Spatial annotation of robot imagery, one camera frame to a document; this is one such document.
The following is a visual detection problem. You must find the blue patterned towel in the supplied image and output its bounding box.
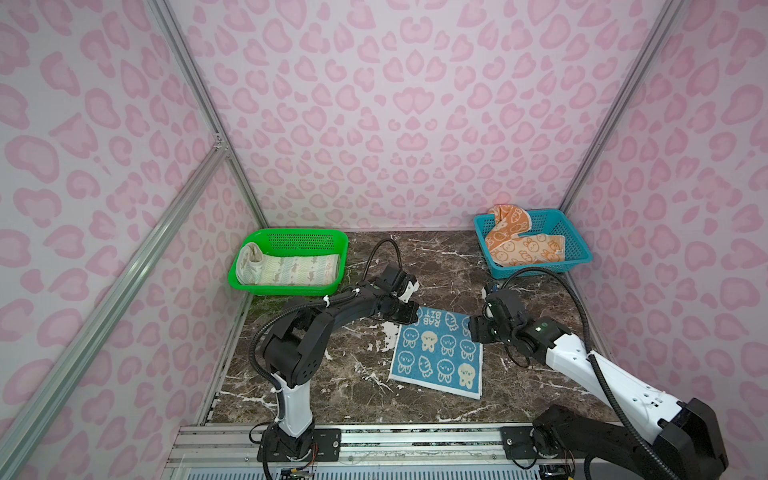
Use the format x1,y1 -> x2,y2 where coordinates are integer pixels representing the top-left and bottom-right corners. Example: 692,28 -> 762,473
389,307 -> 483,400

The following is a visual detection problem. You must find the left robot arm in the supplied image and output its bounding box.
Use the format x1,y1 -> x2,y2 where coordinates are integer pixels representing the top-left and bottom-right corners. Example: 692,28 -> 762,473
249,279 -> 419,443

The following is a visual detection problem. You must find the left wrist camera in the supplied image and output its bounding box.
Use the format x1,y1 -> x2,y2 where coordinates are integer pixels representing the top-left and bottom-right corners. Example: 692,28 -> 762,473
376,263 -> 420,303

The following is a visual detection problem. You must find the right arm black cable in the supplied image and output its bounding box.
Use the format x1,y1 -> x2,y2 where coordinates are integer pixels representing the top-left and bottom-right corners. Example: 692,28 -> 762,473
497,266 -> 682,480

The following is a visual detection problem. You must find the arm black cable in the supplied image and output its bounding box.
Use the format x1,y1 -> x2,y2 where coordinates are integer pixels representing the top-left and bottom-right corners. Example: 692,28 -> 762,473
248,238 -> 403,397
497,266 -> 682,480

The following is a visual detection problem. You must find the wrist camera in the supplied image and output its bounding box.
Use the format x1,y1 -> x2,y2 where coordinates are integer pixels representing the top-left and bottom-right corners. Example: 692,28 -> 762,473
376,263 -> 420,303
482,288 -> 527,322

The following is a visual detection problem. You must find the orange patterned towel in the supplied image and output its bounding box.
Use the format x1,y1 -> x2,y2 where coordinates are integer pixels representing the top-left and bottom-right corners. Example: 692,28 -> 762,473
485,204 -> 566,267

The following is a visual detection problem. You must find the aluminium frame diagonal bar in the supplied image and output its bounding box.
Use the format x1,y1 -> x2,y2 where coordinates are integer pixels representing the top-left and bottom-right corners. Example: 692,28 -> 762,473
1,146 -> 229,479

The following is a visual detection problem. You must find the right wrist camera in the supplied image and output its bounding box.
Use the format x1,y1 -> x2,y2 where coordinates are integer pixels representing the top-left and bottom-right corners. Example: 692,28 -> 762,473
482,288 -> 527,322

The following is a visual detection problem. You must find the aluminium frame corner post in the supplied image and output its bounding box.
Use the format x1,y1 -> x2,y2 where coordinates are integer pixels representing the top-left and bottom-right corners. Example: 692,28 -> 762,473
147,0 -> 269,228
558,0 -> 690,214

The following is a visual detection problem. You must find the pastel striped animal towel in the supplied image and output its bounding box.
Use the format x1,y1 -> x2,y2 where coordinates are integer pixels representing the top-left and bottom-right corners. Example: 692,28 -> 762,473
235,242 -> 340,287

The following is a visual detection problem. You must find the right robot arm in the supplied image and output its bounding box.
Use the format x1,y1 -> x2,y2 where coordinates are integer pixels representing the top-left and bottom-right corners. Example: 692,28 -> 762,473
468,316 -> 729,479

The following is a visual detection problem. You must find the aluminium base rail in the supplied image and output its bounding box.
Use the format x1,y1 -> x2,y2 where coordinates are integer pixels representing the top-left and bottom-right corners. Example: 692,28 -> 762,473
161,422 -> 685,480

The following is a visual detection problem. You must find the green plastic basket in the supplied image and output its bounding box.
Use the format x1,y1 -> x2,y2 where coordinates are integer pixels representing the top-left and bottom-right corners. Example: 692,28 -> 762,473
228,228 -> 349,297

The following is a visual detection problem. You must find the teal plastic basket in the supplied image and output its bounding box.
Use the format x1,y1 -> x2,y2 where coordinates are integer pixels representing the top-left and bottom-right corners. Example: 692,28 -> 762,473
474,209 -> 593,279

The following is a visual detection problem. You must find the aluminium frame corner post right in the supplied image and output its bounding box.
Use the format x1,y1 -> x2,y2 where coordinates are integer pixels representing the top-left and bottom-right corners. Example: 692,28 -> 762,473
558,0 -> 690,214

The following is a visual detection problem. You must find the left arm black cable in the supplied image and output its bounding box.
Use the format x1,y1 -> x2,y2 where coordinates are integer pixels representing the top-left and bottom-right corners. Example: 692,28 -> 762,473
248,238 -> 403,397

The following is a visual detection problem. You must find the aluminium frame corner post left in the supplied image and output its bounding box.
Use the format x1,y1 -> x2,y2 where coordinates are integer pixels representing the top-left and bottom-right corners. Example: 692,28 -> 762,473
147,0 -> 269,228

